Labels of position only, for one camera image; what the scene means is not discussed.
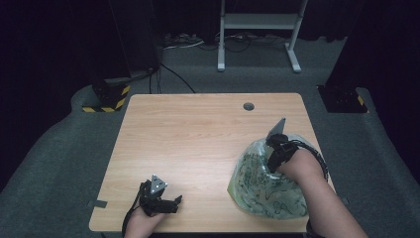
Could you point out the person's right hand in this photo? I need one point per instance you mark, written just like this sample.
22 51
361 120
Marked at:
302 165

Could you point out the grey tape piece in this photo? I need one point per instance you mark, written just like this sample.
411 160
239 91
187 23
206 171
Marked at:
98 204

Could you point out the person's left hand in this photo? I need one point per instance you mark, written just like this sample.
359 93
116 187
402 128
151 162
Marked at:
142 224

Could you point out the black pillar with striped base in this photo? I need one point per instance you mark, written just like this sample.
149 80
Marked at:
107 95

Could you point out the green patterned plastic bag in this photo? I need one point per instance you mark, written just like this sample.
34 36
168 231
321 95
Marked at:
264 191

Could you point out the black floor-standing panel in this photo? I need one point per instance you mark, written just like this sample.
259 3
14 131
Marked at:
138 36

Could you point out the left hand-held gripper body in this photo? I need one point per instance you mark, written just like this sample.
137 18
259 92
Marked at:
153 201

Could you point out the white metal stand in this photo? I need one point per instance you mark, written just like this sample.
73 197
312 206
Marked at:
261 20

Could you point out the black pillar with square base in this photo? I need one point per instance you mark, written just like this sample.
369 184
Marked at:
343 99

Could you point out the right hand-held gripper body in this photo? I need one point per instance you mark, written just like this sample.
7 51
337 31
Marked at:
280 152

